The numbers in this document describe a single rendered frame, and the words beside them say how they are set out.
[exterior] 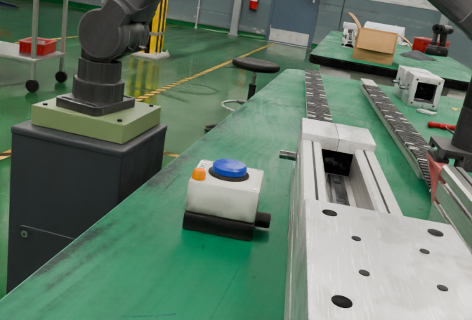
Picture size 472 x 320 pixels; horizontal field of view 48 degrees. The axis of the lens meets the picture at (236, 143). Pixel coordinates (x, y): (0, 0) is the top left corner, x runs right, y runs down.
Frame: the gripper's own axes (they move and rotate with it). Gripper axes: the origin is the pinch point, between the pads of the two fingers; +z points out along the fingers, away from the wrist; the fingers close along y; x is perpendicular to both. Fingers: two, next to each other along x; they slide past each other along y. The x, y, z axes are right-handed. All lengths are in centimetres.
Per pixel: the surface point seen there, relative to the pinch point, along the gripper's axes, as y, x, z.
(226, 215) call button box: -32.2, -21.2, -2.3
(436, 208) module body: -5.4, -8.5, -2.5
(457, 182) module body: -5.6, -12.5, -8.0
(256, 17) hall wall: -65, 1103, 88
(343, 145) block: -18.7, -5.5, -7.8
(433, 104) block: 21, 85, 3
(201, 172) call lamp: -35.7, -20.4, -6.5
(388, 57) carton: 30, 199, 6
